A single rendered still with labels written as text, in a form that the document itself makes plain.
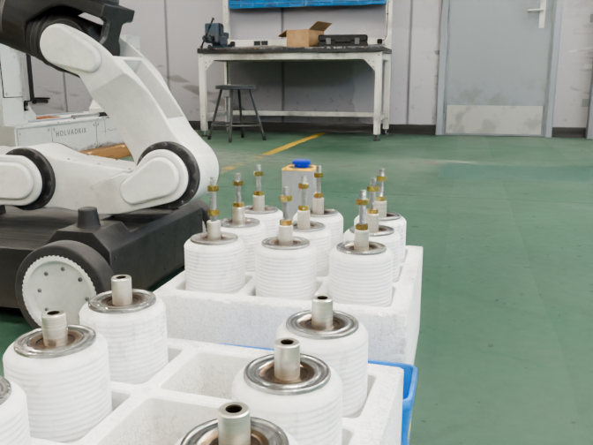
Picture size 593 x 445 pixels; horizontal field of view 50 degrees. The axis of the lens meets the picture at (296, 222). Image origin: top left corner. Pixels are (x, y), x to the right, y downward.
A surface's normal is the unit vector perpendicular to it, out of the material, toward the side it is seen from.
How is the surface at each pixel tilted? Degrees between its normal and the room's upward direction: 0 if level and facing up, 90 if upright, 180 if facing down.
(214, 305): 90
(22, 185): 90
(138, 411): 90
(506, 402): 0
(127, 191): 90
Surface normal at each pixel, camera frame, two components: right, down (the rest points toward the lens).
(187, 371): 0.96, 0.07
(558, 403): 0.00, -0.97
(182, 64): -0.25, 0.22
